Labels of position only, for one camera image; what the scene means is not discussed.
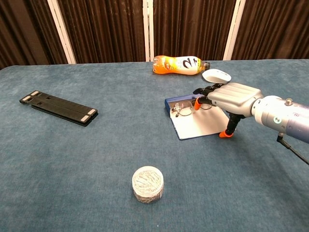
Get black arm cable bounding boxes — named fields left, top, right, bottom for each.
left=276, top=135, right=309, bottom=166

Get orange drink plastic bottle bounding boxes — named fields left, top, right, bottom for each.
left=153, top=55, right=211, bottom=76

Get blue glasses case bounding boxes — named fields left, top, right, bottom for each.
left=165, top=95, right=230, bottom=141

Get brown curtain screen panel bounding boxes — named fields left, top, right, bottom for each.
left=47, top=0, right=149, bottom=64
left=0, top=0, right=77, bottom=70
left=148, top=0, right=246, bottom=62
left=223, top=0, right=309, bottom=61

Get white computer mouse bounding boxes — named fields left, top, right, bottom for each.
left=202, top=68, right=232, bottom=84

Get clear jar of paper clips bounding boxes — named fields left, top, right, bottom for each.
left=131, top=165, right=165, bottom=204

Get black folding laptop stand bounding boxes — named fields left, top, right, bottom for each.
left=19, top=90, right=98, bottom=127

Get black-framed eyeglasses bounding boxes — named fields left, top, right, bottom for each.
left=171, top=99, right=213, bottom=118

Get blue table cloth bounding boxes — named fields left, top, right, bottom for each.
left=0, top=59, right=309, bottom=232

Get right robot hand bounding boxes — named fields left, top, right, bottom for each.
left=193, top=82, right=264, bottom=139

